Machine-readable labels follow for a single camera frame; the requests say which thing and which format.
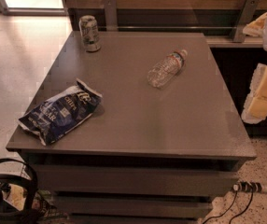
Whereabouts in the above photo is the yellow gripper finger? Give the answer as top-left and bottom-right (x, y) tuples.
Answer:
(243, 12), (267, 37)
(241, 63), (267, 124)

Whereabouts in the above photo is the clear plastic water bottle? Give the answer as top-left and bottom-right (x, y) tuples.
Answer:
(147, 49), (188, 89)

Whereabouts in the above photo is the white power strip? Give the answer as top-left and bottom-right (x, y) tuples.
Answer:
(232, 181), (267, 194)

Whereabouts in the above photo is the grey drawer cabinet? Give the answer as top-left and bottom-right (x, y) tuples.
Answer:
(7, 32), (256, 224)

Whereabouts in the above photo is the silver beverage can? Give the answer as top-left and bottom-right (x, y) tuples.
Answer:
(78, 15), (101, 52)

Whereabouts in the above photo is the blue chips bag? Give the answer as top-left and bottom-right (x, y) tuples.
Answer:
(18, 79), (103, 146)

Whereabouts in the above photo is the right metal rail bracket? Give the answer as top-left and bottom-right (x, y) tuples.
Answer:
(230, 0), (260, 43)

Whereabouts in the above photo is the metal rail bracket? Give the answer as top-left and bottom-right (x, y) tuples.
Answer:
(230, 0), (260, 43)
(104, 0), (118, 32)

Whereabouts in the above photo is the black cable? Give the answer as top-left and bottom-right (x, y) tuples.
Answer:
(228, 190), (255, 224)
(202, 189), (240, 224)

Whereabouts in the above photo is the left metal rail bracket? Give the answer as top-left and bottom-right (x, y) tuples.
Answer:
(104, 0), (118, 32)

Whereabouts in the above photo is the horizontal metal rail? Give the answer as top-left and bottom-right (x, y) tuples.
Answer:
(99, 26), (236, 31)

